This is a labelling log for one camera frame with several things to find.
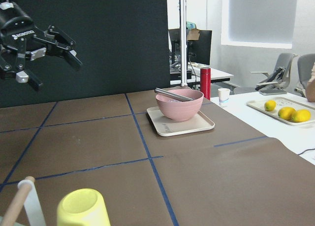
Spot beige tray with lemon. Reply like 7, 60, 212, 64
247, 97, 315, 126

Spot black monitor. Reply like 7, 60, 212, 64
168, 29, 212, 65

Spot white paper cup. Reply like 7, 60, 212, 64
218, 88, 230, 107

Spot pink bowl with ice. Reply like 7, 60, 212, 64
156, 89, 204, 121

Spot grey office chair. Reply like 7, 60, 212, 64
233, 53, 297, 95

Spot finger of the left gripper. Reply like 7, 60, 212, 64
15, 69, 42, 91
46, 25, 82, 70

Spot steel tongs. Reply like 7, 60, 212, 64
154, 88, 193, 101

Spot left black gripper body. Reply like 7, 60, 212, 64
0, 0, 47, 79

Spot yellow cup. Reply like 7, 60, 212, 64
57, 189, 111, 226

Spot white wire cup rack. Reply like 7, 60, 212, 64
0, 176, 46, 226

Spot aluminium frame post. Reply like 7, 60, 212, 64
180, 0, 188, 87

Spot red thermos bottle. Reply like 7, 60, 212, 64
200, 67, 211, 99

